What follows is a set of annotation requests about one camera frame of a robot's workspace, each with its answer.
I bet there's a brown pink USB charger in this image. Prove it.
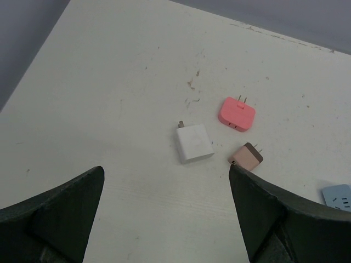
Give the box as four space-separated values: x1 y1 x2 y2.
228 142 264 171

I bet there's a light blue power strip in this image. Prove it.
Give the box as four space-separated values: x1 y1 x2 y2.
321 184 351 212

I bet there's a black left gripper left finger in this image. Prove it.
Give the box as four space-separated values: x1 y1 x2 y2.
1 166 104 262

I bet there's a pink adapter plug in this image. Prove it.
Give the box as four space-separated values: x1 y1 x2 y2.
218 97 256 132

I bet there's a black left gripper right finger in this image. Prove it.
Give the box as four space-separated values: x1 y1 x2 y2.
229 164 350 262

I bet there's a white USB charger plug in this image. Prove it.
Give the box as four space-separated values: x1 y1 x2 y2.
175 121 214 164

